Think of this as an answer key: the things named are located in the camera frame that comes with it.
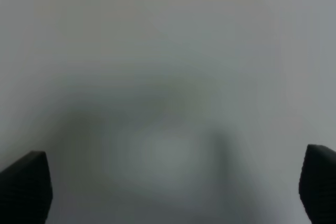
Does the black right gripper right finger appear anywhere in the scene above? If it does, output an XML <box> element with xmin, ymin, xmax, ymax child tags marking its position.
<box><xmin>299</xmin><ymin>144</ymin><xmax>335</xmax><ymax>224</ymax></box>

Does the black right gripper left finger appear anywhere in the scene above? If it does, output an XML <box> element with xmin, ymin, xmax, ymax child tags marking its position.
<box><xmin>1</xmin><ymin>151</ymin><xmax>53</xmax><ymax>224</ymax></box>

